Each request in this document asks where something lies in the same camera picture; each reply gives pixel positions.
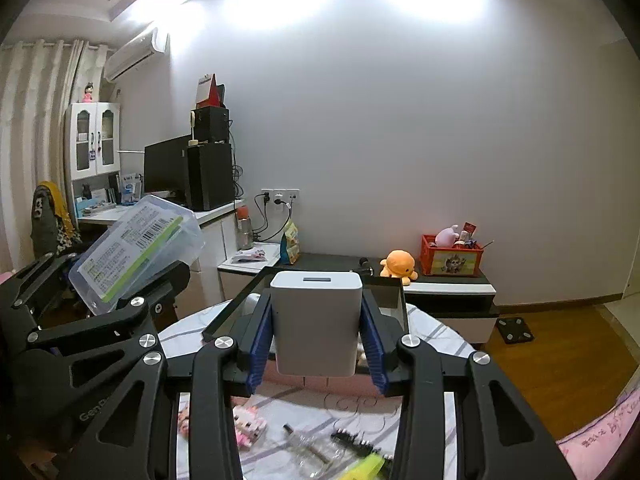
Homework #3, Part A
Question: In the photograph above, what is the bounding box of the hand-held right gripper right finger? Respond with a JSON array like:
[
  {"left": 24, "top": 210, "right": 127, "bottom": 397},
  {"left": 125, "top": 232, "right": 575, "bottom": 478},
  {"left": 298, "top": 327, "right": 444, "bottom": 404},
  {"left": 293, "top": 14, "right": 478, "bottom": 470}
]
[{"left": 359, "top": 290, "right": 576, "bottom": 480}]

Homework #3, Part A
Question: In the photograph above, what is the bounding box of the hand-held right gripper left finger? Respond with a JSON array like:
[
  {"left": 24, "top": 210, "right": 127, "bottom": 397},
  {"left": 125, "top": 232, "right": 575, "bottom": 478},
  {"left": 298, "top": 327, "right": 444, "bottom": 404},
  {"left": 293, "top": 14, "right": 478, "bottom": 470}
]
[{"left": 65, "top": 292, "right": 274, "bottom": 480}]

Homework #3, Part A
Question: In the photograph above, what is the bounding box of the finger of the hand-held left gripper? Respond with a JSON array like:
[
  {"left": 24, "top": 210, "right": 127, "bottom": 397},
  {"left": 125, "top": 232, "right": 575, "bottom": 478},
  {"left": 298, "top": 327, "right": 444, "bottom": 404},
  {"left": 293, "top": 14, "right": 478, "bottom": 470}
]
[
  {"left": 0, "top": 254, "right": 77, "bottom": 322},
  {"left": 29, "top": 264, "right": 192, "bottom": 362}
]

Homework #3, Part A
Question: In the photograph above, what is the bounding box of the pink storage box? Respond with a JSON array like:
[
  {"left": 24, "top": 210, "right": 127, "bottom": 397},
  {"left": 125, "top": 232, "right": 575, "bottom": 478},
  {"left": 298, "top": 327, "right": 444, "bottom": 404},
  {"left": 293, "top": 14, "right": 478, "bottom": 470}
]
[{"left": 201, "top": 280, "right": 409, "bottom": 397}]

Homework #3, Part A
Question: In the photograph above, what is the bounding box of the white charger block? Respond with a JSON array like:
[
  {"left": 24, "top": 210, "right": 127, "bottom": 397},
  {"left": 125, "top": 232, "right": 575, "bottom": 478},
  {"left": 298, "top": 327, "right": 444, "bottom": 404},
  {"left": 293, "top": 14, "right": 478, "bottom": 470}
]
[{"left": 270, "top": 271, "right": 364, "bottom": 377}]

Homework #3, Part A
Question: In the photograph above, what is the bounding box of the clear plastic box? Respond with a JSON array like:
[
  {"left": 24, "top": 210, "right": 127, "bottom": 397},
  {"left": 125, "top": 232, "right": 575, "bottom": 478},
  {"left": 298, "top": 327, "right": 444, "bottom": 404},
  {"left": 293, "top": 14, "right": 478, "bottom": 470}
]
[{"left": 68, "top": 195, "right": 206, "bottom": 317}]

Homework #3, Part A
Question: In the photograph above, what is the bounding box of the black office chair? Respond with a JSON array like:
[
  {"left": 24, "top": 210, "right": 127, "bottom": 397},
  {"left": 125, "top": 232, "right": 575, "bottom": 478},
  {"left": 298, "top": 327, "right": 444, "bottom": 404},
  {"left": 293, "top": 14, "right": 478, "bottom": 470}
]
[{"left": 30, "top": 182, "right": 93, "bottom": 271}]

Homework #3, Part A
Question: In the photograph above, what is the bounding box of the striped white tablecloth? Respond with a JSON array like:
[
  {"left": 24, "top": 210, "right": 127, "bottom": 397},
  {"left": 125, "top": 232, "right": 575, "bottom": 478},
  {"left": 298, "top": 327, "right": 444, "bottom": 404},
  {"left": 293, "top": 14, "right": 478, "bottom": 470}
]
[{"left": 159, "top": 302, "right": 476, "bottom": 480}]

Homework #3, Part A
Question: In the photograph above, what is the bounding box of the low white side cabinet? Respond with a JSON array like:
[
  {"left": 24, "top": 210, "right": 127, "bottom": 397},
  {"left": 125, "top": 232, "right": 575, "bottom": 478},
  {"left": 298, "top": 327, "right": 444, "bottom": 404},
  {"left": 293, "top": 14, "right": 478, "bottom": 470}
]
[{"left": 217, "top": 242, "right": 282, "bottom": 306}]

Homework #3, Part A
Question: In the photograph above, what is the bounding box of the grey yellow jacket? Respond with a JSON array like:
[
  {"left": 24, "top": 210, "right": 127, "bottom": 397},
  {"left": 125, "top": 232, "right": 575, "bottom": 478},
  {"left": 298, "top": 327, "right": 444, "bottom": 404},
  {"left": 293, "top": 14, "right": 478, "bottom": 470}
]
[{"left": 32, "top": 181, "right": 71, "bottom": 241}]

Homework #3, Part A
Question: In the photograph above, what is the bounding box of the black hair clip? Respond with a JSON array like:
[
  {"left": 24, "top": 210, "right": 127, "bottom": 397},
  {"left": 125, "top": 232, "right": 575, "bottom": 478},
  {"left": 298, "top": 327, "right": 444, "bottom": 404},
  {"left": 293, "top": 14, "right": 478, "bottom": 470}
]
[{"left": 331, "top": 429, "right": 387, "bottom": 455}]

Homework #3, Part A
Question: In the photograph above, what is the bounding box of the orange octopus plush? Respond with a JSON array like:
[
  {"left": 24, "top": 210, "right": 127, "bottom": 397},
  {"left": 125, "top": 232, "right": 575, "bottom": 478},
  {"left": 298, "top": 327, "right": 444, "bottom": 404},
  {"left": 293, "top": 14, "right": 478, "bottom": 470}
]
[{"left": 380, "top": 251, "right": 420, "bottom": 280}]

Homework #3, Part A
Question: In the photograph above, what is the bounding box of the clear small bag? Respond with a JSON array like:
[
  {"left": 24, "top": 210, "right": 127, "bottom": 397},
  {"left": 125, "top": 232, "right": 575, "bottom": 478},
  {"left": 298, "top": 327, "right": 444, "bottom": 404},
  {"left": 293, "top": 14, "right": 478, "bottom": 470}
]
[{"left": 283, "top": 424, "right": 347, "bottom": 478}]

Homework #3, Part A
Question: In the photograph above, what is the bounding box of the yellow highlighter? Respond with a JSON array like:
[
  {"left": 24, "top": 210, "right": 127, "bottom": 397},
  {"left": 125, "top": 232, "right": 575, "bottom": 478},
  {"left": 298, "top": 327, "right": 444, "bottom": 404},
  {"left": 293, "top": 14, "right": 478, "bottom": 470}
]
[{"left": 344, "top": 454, "right": 387, "bottom": 480}]

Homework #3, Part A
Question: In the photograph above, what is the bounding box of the yellow blue snack bag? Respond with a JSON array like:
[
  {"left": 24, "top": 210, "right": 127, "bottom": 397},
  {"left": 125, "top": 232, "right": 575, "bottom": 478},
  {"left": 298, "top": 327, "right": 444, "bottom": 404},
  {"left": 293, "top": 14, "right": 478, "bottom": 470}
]
[{"left": 279, "top": 220, "right": 301, "bottom": 266}]

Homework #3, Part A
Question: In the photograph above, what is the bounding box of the red storage crate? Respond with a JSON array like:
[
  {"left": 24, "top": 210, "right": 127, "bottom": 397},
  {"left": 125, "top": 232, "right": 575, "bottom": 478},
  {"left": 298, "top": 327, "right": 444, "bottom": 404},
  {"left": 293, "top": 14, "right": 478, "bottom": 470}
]
[{"left": 420, "top": 234, "right": 485, "bottom": 277}]

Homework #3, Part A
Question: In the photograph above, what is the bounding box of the clear bottle red cap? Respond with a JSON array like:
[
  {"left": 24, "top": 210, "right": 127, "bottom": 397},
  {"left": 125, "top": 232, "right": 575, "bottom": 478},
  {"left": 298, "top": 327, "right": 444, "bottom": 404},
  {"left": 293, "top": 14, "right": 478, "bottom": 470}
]
[{"left": 236, "top": 206, "right": 254, "bottom": 251}]

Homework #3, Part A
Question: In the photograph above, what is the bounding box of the blue white box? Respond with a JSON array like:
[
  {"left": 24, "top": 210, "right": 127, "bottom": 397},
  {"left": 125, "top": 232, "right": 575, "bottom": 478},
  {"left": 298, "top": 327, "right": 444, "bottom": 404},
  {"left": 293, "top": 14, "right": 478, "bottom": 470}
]
[{"left": 120, "top": 172, "right": 143, "bottom": 207}]

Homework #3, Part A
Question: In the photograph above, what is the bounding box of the black bathroom scale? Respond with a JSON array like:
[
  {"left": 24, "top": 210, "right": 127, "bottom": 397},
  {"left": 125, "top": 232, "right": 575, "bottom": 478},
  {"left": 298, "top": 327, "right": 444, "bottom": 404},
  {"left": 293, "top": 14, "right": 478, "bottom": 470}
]
[{"left": 495, "top": 316, "right": 535, "bottom": 345}]

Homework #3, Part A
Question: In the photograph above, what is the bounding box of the striped beige curtain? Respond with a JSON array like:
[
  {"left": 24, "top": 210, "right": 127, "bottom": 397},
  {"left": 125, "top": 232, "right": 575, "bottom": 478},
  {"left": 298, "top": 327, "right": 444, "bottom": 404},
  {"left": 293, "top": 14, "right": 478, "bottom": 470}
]
[{"left": 0, "top": 39, "right": 108, "bottom": 273}]

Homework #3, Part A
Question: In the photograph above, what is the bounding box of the white glass-door cabinet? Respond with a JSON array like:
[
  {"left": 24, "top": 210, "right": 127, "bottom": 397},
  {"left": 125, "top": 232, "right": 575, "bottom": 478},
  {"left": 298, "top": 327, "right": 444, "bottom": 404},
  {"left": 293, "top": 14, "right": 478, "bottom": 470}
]
[{"left": 65, "top": 102, "right": 122, "bottom": 206}]

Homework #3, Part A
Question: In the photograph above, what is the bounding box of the black monitor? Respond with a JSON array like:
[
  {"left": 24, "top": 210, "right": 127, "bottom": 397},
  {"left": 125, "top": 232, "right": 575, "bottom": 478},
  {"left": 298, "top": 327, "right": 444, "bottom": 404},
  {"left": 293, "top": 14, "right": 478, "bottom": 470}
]
[{"left": 144, "top": 135, "right": 193, "bottom": 197}]

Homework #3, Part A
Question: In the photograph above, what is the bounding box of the black computer tower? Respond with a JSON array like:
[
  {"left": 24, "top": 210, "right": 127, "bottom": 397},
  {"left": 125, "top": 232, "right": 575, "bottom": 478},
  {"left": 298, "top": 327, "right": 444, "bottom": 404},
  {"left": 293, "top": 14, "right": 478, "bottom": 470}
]
[{"left": 186, "top": 142, "right": 235, "bottom": 212}]

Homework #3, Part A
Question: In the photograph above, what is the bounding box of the black speaker box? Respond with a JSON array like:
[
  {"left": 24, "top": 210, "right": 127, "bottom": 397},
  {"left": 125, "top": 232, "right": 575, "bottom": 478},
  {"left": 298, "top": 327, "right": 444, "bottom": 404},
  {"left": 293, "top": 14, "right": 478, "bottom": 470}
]
[{"left": 192, "top": 106, "right": 230, "bottom": 143}]

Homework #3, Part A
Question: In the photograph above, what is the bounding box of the pink blanket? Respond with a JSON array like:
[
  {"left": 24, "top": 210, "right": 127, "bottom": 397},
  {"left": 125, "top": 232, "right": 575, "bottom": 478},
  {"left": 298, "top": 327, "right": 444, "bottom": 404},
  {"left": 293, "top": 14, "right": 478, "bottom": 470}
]
[{"left": 555, "top": 387, "right": 640, "bottom": 480}]

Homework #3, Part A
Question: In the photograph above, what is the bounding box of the red white desk calendar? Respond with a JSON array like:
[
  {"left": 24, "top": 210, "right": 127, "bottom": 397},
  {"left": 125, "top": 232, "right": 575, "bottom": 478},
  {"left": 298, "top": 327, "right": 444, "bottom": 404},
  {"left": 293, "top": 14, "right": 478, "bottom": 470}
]
[{"left": 196, "top": 74, "right": 226, "bottom": 109}]

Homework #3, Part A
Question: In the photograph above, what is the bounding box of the white air conditioner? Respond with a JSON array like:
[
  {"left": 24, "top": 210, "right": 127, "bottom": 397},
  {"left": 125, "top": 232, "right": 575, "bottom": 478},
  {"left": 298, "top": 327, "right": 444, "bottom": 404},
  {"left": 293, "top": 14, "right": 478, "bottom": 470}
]
[{"left": 103, "top": 27, "right": 168, "bottom": 81}]

